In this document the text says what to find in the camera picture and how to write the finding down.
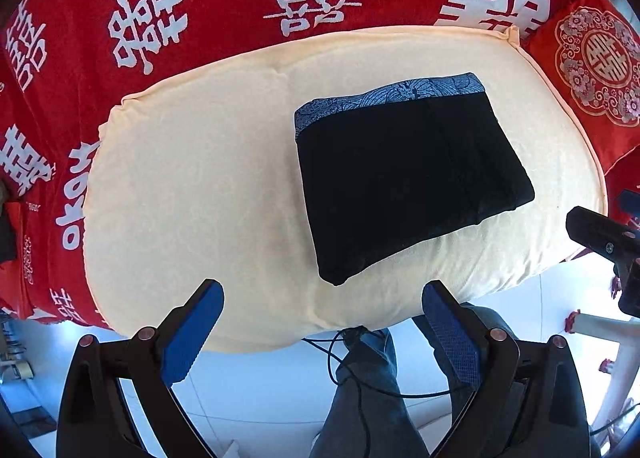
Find black pants with blue waistband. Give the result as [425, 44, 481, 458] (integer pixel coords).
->
[294, 73, 535, 286]

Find white table leg red caps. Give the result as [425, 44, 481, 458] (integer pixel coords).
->
[564, 310, 639, 440]

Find person's legs in jeans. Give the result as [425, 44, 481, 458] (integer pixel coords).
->
[307, 302, 601, 458]

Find cream peach seat cushion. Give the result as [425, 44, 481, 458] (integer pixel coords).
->
[84, 26, 608, 353]

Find red embroidered floral pillow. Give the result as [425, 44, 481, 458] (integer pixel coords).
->
[522, 0, 640, 224]

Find red sofa cover white characters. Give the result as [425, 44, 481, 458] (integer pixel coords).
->
[1, 0, 575, 327]

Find black cable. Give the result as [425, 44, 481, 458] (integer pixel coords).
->
[300, 325, 476, 458]

